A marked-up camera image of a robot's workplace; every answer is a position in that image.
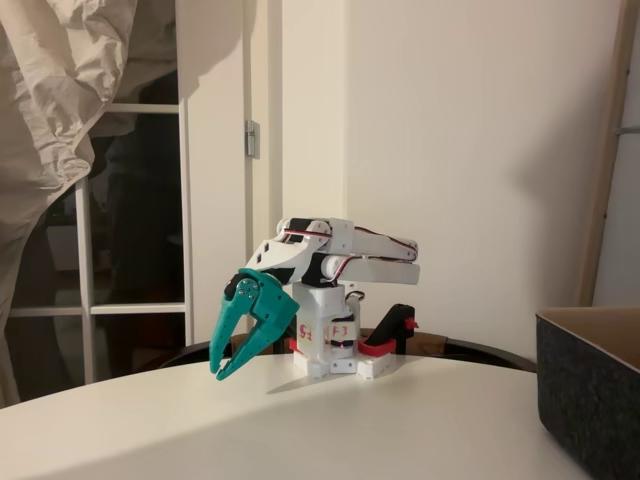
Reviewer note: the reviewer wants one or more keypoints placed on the white glazed door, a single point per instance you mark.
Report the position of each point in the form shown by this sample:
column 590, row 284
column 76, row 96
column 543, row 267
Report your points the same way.
column 215, row 200

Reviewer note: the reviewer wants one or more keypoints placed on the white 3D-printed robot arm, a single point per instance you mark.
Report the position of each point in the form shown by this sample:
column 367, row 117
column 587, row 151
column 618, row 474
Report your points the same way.
column 380, row 270

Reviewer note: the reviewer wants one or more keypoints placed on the wooden framed translucent screen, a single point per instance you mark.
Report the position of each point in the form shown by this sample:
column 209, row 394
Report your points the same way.
column 599, row 200

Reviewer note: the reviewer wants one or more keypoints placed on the black and red clamp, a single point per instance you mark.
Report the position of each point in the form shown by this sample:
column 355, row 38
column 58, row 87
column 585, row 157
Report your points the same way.
column 392, row 322
column 294, row 345

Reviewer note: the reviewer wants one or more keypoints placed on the metal door hinge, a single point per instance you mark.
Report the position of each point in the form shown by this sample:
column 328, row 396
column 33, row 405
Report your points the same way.
column 252, row 140

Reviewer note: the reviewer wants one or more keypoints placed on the beige crumpled curtain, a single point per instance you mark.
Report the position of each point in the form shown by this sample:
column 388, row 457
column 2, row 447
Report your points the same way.
column 40, row 100

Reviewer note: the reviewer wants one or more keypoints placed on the thin metal rod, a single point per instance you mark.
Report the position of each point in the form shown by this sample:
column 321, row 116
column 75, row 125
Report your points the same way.
column 627, row 131

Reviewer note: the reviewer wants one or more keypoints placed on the dark grey felt box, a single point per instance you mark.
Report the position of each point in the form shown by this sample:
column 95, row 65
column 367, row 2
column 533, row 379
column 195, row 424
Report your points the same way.
column 585, row 395

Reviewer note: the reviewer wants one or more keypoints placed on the teal gripper black servo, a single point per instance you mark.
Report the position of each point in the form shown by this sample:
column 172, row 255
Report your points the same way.
column 267, row 301

